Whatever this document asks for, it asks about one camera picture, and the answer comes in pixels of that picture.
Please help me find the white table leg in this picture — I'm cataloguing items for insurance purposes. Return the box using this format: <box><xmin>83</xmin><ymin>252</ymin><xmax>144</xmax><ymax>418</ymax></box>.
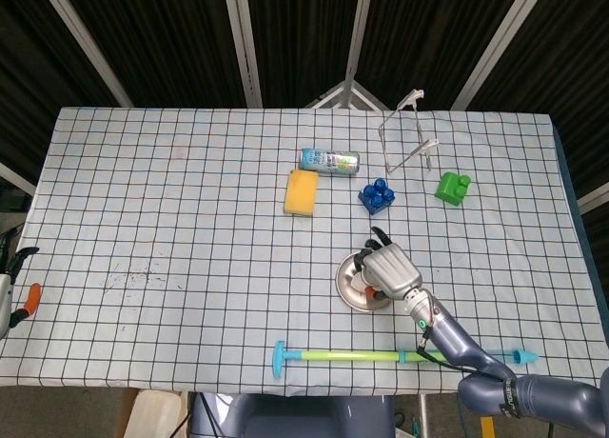
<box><xmin>418</xmin><ymin>392</ymin><xmax>430</xmax><ymax>438</ymax></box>

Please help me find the yellow sponge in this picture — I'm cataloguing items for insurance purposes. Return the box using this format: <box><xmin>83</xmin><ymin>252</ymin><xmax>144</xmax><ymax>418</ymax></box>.
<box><xmin>284</xmin><ymin>169</ymin><xmax>320</xmax><ymax>218</ymax></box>

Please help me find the green and blue water pump toy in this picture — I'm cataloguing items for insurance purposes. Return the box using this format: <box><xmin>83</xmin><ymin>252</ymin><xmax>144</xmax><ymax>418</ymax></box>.
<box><xmin>272</xmin><ymin>340</ymin><xmax>541</xmax><ymax>380</ymax></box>

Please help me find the light blue checkered tablecloth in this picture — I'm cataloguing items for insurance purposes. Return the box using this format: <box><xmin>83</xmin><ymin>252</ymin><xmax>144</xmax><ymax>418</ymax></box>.
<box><xmin>0</xmin><ymin>106</ymin><xmax>596</xmax><ymax>394</ymax></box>

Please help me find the white aluminium frame post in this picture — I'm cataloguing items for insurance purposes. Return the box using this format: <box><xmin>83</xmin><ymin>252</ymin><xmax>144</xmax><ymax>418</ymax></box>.
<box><xmin>222</xmin><ymin>0</ymin><xmax>265</xmax><ymax>109</ymax></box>
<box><xmin>341</xmin><ymin>0</ymin><xmax>378</xmax><ymax>85</ymax></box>
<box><xmin>0</xmin><ymin>160</ymin><xmax>38</xmax><ymax>197</ymax></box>
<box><xmin>450</xmin><ymin>0</ymin><xmax>544</xmax><ymax>110</ymax></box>
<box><xmin>577</xmin><ymin>179</ymin><xmax>609</xmax><ymax>216</ymax></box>
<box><xmin>36</xmin><ymin>0</ymin><xmax>135</xmax><ymax>109</ymax></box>

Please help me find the blue building block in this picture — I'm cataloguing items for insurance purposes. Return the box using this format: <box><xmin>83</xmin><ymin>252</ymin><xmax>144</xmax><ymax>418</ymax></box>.
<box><xmin>358</xmin><ymin>177</ymin><xmax>397</xmax><ymax>216</ymax></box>

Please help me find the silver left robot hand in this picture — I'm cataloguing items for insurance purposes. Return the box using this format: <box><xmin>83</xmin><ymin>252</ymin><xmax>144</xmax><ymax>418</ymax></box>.
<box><xmin>0</xmin><ymin>237</ymin><xmax>43</xmax><ymax>339</ymax></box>

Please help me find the light blue drink can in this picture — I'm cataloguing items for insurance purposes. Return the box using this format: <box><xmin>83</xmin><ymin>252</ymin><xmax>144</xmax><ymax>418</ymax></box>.
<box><xmin>299</xmin><ymin>147</ymin><xmax>361</xmax><ymax>177</ymax></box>

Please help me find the white plastic jug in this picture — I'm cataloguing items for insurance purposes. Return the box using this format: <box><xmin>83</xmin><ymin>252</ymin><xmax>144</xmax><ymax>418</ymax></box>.
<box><xmin>124</xmin><ymin>388</ymin><xmax>185</xmax><ymax>438</ymax></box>

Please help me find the black curtain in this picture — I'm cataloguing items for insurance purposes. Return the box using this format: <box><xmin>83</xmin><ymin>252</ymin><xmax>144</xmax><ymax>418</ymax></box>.
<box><xmin>0</xmin><ymin>0</ymin><xmax>609</xmax><ymax>210</ymax></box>

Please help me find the blue-grey robot torso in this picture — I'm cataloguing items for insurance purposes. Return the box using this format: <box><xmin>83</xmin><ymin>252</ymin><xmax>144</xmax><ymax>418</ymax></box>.
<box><xmin>189</xmin><ymin>392</ymin><xmax>396</xmax><ymax>438</ymax></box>

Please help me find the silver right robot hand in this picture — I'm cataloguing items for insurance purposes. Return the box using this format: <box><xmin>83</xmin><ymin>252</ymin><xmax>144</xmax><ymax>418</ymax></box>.
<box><xmin>355</xmin><ymin>226</ymin><xmax>423</xmax><ymax>302</ymax></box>

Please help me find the green building block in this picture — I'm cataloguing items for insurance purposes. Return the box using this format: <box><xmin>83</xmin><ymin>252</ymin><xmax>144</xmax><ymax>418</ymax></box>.
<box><xmin>434</xmin><ymin>170</ymin><xmax>473</xmax><ymax>208</ymax></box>

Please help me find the white triangular frame brace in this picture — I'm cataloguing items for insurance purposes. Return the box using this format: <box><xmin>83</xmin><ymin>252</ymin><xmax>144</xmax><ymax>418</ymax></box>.
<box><xmin>304</xmin><ymin>79</ymin><xmax>392</xmax><ymax>111</ymax></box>

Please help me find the silver metal bowl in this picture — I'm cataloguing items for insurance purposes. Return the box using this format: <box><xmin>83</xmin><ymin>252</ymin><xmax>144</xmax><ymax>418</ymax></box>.
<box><xmin>335</xmin><ymin>250</ymin><xmax>395</xmax><ymax>313</ymax></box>

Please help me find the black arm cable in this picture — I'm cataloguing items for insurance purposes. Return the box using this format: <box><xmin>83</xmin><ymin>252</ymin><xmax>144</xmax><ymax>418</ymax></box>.
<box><xmin>416</xmin><ymin>326</ymin><xmax>510</xmax><ymax>382</ymax></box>

